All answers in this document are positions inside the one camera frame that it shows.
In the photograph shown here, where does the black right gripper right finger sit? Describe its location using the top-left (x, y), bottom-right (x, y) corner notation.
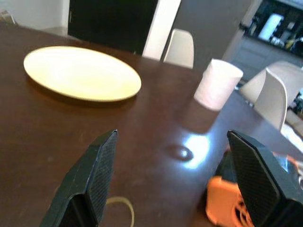
top-left (226, 129), bottom-right (303, 227)

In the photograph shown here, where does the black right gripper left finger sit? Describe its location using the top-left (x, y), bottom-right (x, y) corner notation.
top-left (39, 129), bottom-right (118, 227)

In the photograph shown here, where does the orange plastic device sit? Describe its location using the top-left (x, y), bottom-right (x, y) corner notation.
top-left (205, 176), bottom-right (255, 227)

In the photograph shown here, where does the yellowish rubber band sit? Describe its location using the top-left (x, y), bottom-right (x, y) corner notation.
top-left (106, 196), bottom-right (135, 227)

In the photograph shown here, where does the white plastic chair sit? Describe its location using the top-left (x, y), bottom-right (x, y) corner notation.
top-left (163, 28), bottom-right (195, 70)
top-left (240, 60), bottom-right (303, 131)

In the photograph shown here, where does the pale pink cup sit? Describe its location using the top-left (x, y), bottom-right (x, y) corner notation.
top-left (193, 58), bottom-right (244, 111)

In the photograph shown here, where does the pale yellow round plate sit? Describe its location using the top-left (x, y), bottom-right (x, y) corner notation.
top-left (23, 45), bottom-right (142, 103)

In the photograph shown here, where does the cluttered dark shelf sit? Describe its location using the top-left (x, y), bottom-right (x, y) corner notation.
top-left (241, 0), bottom-right (303, 56)

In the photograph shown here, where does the dark door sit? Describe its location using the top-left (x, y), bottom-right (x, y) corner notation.
top-left (67, 0), bottom-right (159, 56)

